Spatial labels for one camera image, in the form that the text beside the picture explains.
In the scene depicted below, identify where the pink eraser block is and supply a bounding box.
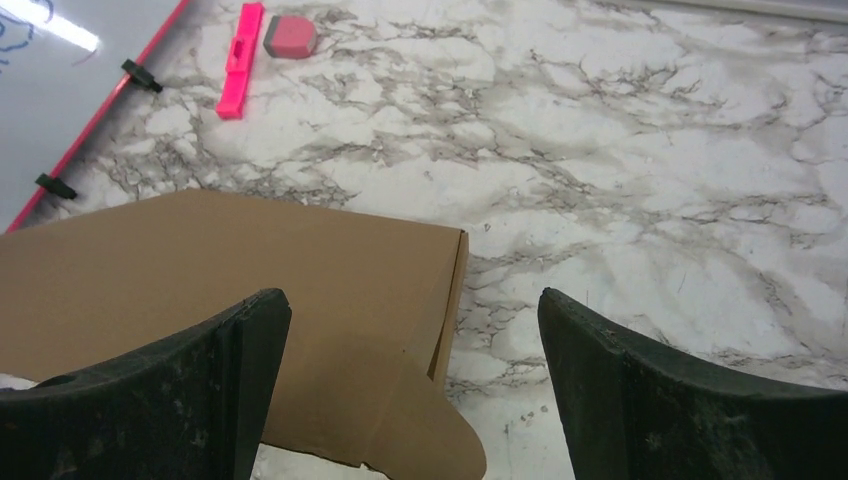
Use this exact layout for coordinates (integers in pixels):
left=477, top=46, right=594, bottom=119
left=263, top=15, right=318, bottom=59

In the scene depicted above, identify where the brown cardboard box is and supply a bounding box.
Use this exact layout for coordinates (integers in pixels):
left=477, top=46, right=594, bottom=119
left=1, top=190, right=487, bottom=479

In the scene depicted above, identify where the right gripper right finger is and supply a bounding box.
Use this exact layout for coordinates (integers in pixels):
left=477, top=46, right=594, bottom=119
left=538, top=288, right=847, bottom=479

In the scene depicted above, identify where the pink framed whiteboard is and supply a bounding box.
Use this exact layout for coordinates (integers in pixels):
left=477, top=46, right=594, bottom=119
left=1, top=0, right=187, bottom=232

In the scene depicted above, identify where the pink marker pen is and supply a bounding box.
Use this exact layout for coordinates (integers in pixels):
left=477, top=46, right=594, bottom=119
left=215, top=2, right=265, bottom=120

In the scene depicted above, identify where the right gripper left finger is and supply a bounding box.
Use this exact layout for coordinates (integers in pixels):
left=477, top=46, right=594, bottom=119
left=1, top=289, right=292, bottom=479

